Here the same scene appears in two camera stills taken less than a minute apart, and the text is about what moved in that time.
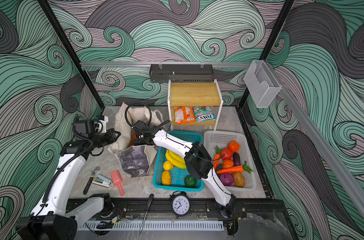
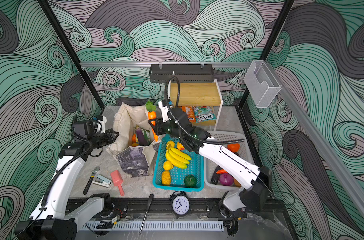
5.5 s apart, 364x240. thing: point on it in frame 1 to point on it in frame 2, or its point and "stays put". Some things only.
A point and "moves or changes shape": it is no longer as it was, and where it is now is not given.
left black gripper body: x=102 y=139 stays put
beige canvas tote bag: x=133 y=160 stays put
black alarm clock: x=180 y=203 stays put
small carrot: x=217 y=157 moves or changes shape
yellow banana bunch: x=176 y=160 stays put
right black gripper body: x=140 y=141 to x=171 y=126
